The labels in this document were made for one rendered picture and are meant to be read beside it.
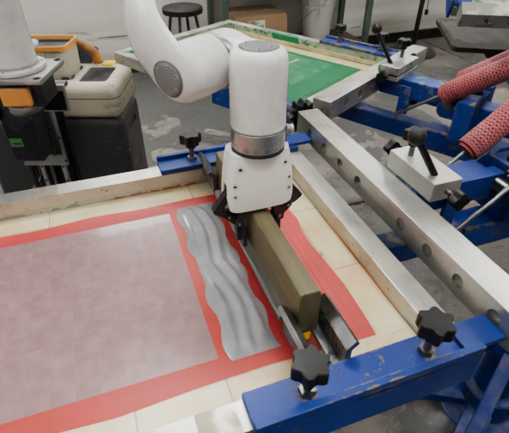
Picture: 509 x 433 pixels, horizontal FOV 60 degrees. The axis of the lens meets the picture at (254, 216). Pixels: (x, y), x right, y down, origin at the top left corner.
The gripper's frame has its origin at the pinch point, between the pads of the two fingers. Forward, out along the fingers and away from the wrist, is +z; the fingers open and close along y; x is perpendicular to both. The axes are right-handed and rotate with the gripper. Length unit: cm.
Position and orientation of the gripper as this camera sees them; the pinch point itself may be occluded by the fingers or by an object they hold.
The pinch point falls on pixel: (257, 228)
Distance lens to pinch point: 70.8
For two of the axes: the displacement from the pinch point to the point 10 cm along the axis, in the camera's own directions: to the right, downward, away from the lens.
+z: 0.0, 7.9, 6.1
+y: -9.4, 2.1, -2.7
